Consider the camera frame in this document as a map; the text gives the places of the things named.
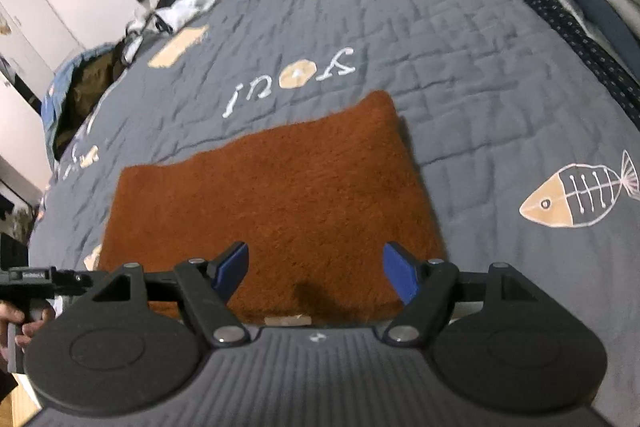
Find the person's left hand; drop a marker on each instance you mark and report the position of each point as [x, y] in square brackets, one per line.
[26, 331]

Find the white grey garment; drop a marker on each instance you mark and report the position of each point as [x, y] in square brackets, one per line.
[163, 22]

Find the navy dotted folded garment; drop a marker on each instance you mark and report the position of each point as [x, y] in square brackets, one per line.
[602, 42]

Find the grey patterned quilt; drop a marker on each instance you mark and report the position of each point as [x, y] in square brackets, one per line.
[494, 102]

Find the blue fabric bag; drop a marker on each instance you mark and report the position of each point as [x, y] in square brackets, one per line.
[54, 99]

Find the dark brown garment pile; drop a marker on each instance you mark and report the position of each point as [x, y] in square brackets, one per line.
[90, 81]

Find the rust brown fuzzy garment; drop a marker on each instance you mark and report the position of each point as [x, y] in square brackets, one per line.
[314, 202]

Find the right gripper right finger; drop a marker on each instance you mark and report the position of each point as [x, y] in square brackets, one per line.
[426, 289]

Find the white wardrobe with sticker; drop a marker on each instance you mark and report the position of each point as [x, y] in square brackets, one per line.
[35, 41]

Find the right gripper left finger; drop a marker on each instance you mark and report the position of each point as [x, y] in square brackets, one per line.
[205, 287]

